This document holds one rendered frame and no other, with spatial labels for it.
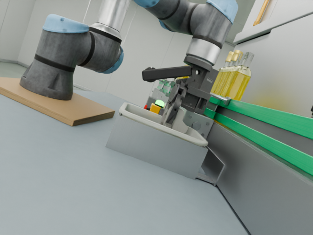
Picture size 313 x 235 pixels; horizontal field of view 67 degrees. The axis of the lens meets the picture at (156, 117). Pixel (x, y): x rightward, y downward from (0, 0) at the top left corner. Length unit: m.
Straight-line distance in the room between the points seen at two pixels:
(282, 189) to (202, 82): 0.30
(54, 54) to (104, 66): 0.17
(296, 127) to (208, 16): 0.30
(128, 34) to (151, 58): 0.87
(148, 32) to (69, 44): 6.09
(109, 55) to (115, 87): 5.91
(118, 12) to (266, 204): 0.68
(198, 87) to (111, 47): 0.36
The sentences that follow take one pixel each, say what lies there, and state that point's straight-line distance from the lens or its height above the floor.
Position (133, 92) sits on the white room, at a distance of 6.68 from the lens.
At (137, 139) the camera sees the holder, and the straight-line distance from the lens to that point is 0.53.
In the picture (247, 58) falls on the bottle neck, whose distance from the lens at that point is 0.89.
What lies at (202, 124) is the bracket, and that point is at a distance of 0.74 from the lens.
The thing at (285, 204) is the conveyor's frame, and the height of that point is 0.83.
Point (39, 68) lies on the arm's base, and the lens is 0.75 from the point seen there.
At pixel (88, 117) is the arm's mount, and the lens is 0.66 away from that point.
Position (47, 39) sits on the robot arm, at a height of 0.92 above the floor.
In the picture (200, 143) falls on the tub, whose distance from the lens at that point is 0.54.
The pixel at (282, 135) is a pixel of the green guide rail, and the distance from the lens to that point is 0.49.
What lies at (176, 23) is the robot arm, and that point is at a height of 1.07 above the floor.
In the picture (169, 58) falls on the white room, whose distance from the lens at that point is 6.73.
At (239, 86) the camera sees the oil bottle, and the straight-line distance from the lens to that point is 0.86.
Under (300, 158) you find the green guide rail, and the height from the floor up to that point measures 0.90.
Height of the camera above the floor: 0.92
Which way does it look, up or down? 8 degrees down
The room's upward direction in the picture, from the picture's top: 22 degrees clockwise
